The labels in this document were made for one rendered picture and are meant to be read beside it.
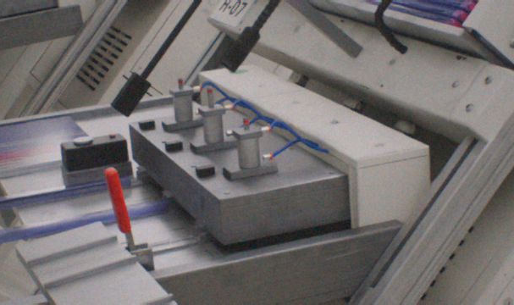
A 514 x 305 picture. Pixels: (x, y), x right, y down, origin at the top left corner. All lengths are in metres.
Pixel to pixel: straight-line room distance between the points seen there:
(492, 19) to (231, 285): 0.35
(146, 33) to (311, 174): 1.42
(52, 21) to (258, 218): 1.41
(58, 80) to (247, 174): 1.34
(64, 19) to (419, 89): 1.39
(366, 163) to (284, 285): 0.14
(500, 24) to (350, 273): 0.28
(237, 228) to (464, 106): 0.24
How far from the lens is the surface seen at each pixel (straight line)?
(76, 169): 1.33
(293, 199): 1.07
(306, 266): 1.05
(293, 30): 1.45
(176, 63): 2.50
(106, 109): 1.66
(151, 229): 1.16
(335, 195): 1.09
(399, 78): 1.18
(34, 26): 2.41
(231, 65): 1.06
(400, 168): 1.09
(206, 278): 1.02
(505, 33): 1.08
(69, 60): 2.39
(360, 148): 1.10
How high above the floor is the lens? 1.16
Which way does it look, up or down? 1 degrees up
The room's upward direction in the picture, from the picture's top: 35 degrees clockwise
